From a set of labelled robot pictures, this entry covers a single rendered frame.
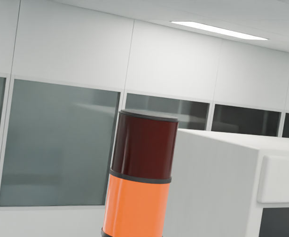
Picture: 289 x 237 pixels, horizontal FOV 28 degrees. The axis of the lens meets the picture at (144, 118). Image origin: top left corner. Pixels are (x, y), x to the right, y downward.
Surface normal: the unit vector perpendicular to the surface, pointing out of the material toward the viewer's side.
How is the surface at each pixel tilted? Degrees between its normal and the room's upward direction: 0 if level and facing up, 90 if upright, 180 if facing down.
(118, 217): 90
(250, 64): 90
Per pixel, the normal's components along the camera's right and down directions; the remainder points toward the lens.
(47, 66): 0.59, 0.14
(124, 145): -0.64, -0.04
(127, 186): -0.37, 0.00
